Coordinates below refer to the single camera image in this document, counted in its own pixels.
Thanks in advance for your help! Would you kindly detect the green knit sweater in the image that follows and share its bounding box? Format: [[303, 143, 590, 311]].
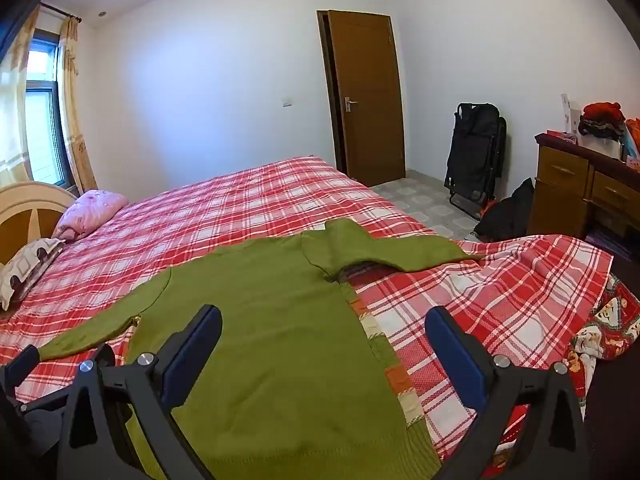
[[37, 217, 483, 480]]

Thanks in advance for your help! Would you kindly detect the window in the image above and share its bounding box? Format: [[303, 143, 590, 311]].
[[22, 32, 68, 188]]

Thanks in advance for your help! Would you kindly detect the white brown patterned pillow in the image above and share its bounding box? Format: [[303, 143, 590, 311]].
[[0, 237, 67, 311]]

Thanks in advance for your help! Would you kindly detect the black bag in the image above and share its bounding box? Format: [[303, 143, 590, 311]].
[[474, 177, 536, 241]]

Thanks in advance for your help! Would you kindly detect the pink pillow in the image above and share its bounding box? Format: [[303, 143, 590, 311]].
[[52, 189, 130, 241]]

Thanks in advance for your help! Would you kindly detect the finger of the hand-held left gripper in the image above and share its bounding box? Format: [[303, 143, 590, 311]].
[[0, 346, 42, 387]]

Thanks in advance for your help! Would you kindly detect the brown wooden door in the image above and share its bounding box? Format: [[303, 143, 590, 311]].
[[316, 9, 407, 187]]

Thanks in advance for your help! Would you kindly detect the dark curtain rod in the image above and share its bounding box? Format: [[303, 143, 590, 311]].
[[39, 2, 83, 23]]

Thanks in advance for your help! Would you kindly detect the cream wooden headboard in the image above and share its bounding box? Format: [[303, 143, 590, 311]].
[[0, 180, 78, 266]]

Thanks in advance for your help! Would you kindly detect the black folding chair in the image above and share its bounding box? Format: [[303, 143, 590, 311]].
[[444, 102, 507, 221]]

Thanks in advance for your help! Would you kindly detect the sheer cream curtain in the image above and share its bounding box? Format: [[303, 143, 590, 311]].
[[0, 5, 41, 188]]

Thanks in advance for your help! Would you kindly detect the brown wooden dresser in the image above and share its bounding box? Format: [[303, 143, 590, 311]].
[[527, 131, 640, 261]]

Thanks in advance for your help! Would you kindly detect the pile of red dark clothes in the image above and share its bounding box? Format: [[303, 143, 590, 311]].
[[580, 101, 627, 140]]

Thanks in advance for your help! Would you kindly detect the white cardboard box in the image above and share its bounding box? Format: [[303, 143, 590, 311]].
[[560, 92, 583, 136]]

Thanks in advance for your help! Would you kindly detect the orange cloth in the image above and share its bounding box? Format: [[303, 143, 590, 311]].
[[625, 117, 640, 161]]

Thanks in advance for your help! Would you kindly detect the yellow floral curtain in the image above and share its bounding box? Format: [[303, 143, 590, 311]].
[[57, 16, 98, 196]]

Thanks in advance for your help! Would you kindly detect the red printed blanket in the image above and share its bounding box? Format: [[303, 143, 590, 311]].
[[480, 275, 640, 480]]

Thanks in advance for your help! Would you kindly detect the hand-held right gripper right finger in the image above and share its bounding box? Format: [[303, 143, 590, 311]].
[[424, 305, 591, 480]]

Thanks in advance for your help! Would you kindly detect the red plaid bedsheet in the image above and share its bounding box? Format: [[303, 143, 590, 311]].
[[0, 155, 615, 480]]

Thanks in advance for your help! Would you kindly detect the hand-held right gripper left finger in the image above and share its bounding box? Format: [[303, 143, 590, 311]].
[[55, 304, 223, 480]]

